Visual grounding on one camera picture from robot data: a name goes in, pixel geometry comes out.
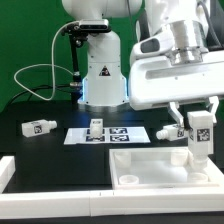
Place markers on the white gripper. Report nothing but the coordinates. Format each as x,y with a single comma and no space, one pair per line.
154,81

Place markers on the white square tabletop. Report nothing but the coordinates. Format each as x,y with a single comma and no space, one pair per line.
156,168

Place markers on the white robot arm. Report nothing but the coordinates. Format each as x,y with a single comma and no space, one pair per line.
171,62

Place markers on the white marker sheet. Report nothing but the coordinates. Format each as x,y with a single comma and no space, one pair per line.
113,135

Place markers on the white U-shaped obstacle fence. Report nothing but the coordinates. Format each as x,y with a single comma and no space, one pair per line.
103,202

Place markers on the black camera on stand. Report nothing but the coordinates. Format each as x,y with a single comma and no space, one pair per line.
87,26

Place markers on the black camera stand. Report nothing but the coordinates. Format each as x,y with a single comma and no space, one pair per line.
76,84

